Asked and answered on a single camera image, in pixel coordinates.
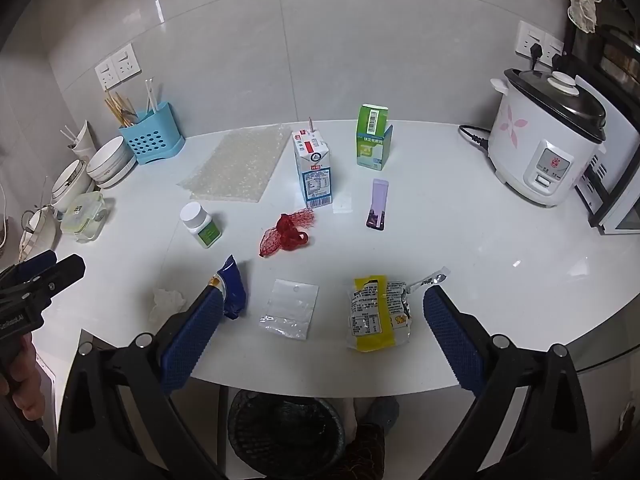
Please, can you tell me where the white floral rice cooker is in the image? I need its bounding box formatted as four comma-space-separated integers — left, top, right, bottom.
487, 67, 608, 208

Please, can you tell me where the black power cable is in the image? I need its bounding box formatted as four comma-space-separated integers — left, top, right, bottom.
459, 125, 493, 151

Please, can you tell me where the blue and white milk carton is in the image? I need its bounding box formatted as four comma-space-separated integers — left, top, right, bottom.
292, 127, 335, 209

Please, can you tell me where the clear wrapper with spoon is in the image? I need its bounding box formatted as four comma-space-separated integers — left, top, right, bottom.
405, 267, 451, 293

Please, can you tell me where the white ribbed bowl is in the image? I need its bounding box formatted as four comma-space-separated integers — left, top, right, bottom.
92, 152, 137, 187

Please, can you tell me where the green and white box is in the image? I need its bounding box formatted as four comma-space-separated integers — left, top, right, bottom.
356, 104, 394, 169

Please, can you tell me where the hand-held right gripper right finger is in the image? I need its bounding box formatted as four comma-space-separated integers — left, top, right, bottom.
420, 285, 601, 480

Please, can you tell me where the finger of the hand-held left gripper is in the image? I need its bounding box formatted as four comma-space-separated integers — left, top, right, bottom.
0, 250, 58, 286
22, 254, 86, 307

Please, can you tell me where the red mesh net bag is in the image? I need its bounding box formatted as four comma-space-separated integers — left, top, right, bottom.
258, 210, 316, 258

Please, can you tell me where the blue slipper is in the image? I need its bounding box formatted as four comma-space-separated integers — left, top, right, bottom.
367, 396, 402, 431

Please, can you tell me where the white countertop oven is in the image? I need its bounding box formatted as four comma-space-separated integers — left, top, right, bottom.
575, 75, 640, 236

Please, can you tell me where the bubble wrap sheet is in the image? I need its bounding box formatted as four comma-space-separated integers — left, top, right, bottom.
176, 125, 293, 204

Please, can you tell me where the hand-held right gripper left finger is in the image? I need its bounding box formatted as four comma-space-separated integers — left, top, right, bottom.
56, 287, 226, 480

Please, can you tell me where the person's patterned trouser leg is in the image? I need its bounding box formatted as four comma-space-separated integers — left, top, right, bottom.
340, 422, 388, 480

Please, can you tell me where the blue snack packet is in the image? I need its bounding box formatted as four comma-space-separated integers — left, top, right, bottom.
209, 255, 248, 321

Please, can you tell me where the white lidded plastic cup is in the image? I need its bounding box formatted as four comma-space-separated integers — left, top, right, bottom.
180, 201, 222, 250

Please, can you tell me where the clear plastic bag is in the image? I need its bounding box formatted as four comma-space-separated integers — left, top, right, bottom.
259, 278, 320, 341

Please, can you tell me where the blue utensil holder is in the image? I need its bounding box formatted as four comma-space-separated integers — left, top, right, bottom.
119, 101, 186, 166

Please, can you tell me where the black mesh wastebasket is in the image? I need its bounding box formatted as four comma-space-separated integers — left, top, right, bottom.
227, 387, 348, 478

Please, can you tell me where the purple sachet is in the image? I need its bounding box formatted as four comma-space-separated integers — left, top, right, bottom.
365, 178, 390, 231

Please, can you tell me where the glass container with green lid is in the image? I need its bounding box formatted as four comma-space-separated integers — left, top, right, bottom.
61, 191, 106, 243

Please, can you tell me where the white cup with straws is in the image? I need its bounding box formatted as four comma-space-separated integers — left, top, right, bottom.
60, 120, 98, 161

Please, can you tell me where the white wall socket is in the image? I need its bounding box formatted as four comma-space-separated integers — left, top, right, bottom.
95, 57, 119, 88
111, 43, 141, 81
542, 32, 565, 66
515, 20, 546, 58

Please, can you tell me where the person's left hand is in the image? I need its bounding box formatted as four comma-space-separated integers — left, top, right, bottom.
0, 332, 43, 411

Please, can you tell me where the yellow snack packet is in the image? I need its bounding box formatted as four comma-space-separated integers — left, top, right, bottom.
346, 274, 415, 352

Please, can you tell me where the crumpled white tissue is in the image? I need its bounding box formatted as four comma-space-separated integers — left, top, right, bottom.
150, 287, 188, 323

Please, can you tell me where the chopsticks and spoon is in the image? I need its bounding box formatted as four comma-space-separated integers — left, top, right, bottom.
104, 90, 138, 128

